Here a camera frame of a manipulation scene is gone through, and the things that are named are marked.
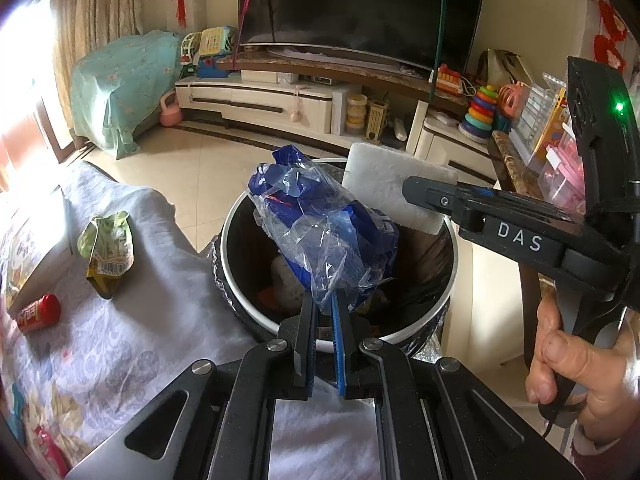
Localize red snack packet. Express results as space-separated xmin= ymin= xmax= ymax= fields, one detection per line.
xmin=32 ymin=422 xmax=70 ymax=478

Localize round black trash bin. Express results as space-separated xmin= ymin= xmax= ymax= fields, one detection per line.
xmin=212 ymin=157 xmax=458 ymax=361

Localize person's right forearm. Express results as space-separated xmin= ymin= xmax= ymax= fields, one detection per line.
xmin=570 ymin=435 xmax=640 ymax=480

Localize colourful toy piano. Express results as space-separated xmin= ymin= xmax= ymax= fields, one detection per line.
xmin=436 ymin=65 xmax=464 ymax=96

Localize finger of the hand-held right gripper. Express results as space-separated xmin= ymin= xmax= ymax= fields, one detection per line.
xmin=464 ymin=184 xmax=587 ymax=222
xmin=401 ymin=175 xmax=489 ymax=234

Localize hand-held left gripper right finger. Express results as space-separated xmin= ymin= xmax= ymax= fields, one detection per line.
xmin=330 ymin=287 xmax=586 ymax=480

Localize black curved television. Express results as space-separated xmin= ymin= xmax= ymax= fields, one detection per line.
xmin=237 ymin=0 xmax=488 ymax=73

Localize wooden toy frame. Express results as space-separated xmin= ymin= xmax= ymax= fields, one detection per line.
xmin=365 ymin=101 xmax=389 ymax=141

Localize clear plastic drawer unit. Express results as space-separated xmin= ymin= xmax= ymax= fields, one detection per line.
xmin=512 ymin=74 xmax=571 ymax=156

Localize rainbow stacking ring toy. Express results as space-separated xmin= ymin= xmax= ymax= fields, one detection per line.
xmin=459 ymin=85 xmax=499 ymax=140

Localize pink clear storage box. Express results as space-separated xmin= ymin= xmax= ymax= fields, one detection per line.
xmin=537 ymin=130 xmax=587 ymax=212

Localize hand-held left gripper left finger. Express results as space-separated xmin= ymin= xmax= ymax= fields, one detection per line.
xmin=65 ymin=297 xmax=318 ymax=480

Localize red wall decoration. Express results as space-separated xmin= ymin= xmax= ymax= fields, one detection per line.
xmin=595 ymin=0 xmax=629 ymax=74

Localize pink stick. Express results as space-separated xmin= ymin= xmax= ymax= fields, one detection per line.
xmin=235 ymin=0 xmax=261 ymax=57

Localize person's right hand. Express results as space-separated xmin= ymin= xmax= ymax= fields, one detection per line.
xmin=525 ymin=284 xmax=640 ymax=447

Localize teal cloth-covered furniture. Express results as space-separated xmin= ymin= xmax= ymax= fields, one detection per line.
xmin=69 ymin=30 xmax=183 ymax=161

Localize white foam block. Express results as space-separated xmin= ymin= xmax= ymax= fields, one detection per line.
xmin=342 ymin=142 xmax=460 ymax=236

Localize pink toy kettlebell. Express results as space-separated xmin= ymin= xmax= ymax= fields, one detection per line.
xmin=159 ymin=91 xmax=181 ymax=128

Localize window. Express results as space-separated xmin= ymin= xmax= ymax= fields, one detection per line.
xmin=0 ymin=0 xmax=76 ymax=196

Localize brown marble side table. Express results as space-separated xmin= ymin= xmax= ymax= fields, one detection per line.
xmin=492 ymin=130 xmax=543 ymax=321

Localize yellow teal toy register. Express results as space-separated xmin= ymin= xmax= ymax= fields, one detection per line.
xmin=200 ymin=27 xmax=236 ymax=59

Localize beige curtain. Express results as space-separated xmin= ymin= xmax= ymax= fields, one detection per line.
xmin=50 ymin=0 xmax=146 ymax=78

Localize yellow stacked containers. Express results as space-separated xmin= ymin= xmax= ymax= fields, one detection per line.
xmin=346 ymin=94 xmax=366 ymax=131

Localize green snack wrapper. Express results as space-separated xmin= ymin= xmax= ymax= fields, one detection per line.
xmin=77 ymin=210 xmax=136 ymax=301

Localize beige bag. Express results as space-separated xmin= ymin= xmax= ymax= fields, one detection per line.
xmin=475 ymin=49 xmax=533 ymax=91

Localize printed cardboard box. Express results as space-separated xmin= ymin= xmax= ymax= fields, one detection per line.
xmin=0 ymin=187 xmax=75 ymax=313

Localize red can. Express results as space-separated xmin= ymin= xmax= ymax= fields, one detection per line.
xmin=16 ymin=294 xmax=62 ymax=335

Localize white television cabinet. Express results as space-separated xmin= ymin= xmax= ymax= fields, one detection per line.
xmin=175 ymin=52 xmax=496 ymax=186

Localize white toy wheel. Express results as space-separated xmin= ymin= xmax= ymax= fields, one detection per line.
xmin=180 ymin=32 xmax=203 ymax=64

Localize green stick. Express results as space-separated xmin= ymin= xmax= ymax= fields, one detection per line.
xmin=431 ymin=0 xmax=448 ymax=82

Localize blue plastic bag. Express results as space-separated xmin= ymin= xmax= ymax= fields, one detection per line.
xmin=248 ymin=144 xmax=401 ymax=316

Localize orange toy basket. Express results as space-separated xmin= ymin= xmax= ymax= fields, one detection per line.
xmin=497 ymin=82 xmax=526 ymax=121

